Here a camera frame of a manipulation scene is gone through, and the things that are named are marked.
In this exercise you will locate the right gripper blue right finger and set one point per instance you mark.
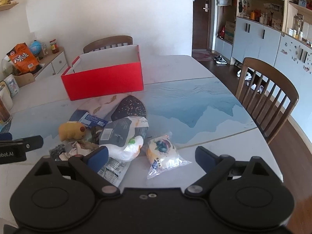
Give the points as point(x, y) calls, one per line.
point(216, 168)

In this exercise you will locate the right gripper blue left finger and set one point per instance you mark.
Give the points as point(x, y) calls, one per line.
point(89, 166)

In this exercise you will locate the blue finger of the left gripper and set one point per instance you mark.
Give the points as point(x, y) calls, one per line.
point(31, 143)

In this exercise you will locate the white label snack packet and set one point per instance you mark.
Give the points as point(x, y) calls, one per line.
point(114, 171)

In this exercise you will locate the yellow dog plush toy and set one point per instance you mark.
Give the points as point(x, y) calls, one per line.
point(71, 130)

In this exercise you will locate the blue white wafer packet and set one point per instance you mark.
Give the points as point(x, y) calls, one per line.
point(92, 121)

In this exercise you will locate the white grey snack bag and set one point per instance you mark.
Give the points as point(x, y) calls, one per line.
point(124, 137)

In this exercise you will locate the blueberry bread clear packet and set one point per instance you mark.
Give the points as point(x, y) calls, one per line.
point(163, 156)

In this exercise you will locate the gold foil snack bag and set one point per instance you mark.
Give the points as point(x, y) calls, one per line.
point(86, 145)

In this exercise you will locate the white tissue roll pack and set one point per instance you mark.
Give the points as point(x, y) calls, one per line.
point(12, 85)

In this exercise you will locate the orange snack bag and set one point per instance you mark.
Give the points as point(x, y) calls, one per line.
point(23, 59)

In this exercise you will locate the white drawer sideboard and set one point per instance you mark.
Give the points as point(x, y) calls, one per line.
point(52, 64)

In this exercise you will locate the wooden chair right side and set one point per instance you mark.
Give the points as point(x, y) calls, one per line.
point(269, 97)

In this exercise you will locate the red cardboard box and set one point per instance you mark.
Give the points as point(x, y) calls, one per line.
point(104, 72)

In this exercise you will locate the blue globe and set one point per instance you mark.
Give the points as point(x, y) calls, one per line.
point(35, 47)

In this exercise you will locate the white slippers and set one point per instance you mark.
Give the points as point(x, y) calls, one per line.
point(247, 76)

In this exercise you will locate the red lid sauce jar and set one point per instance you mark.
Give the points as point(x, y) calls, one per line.
point(54, 46)

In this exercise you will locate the black white sneakers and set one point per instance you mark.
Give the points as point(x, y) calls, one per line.
point(220, 60)

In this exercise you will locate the wooden chair behind table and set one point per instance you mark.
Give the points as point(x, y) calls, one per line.
point(108, 42)

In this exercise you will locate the cardboard carton in cabinet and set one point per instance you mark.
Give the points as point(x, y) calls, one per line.
point(229, 31)

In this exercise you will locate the brown entrance door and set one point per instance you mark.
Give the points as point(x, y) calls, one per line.
point(201, 24)

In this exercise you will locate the blue wall cabinet unit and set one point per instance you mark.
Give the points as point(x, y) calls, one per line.
point(277, 32)

